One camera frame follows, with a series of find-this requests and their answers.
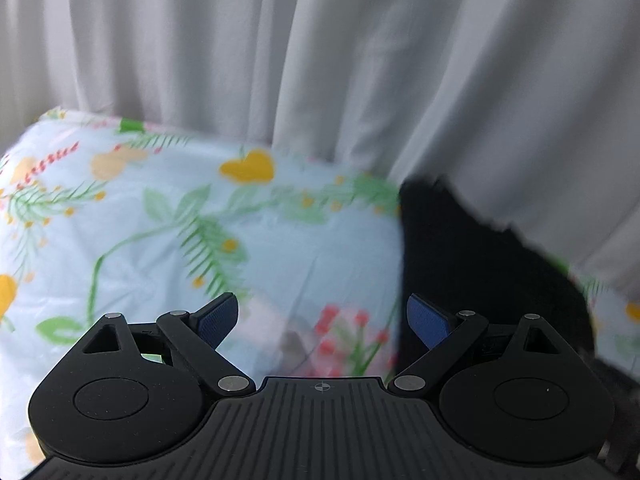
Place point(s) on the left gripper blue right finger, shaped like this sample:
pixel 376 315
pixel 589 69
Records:
pixel 431 324

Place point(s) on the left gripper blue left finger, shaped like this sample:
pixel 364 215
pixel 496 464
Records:
pixel 214 322

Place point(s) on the black knit garment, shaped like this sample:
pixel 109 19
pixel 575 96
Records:
pixel 458 262

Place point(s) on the floral light blue bedsheet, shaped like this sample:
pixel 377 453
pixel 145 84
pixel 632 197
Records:
pixel 114 231

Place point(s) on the white curtain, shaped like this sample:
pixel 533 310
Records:
pixel 531 107

